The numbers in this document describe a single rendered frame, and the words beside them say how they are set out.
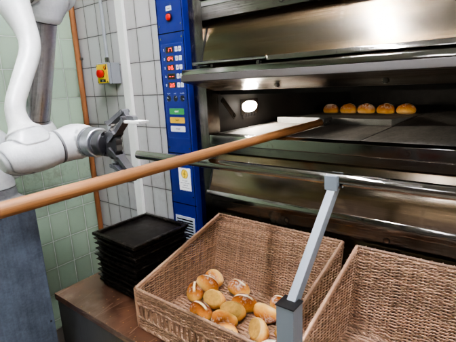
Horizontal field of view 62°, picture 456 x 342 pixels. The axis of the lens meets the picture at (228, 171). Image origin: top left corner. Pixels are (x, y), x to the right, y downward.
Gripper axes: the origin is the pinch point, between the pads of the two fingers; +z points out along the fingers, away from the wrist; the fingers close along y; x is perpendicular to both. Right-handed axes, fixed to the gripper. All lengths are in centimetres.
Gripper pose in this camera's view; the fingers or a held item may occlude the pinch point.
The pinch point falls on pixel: (144, 147)
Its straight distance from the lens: 101.8
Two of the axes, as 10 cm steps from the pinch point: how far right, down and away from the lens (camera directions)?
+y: 0.5, 9.7, 2.3
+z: 7.8, 1.1, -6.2
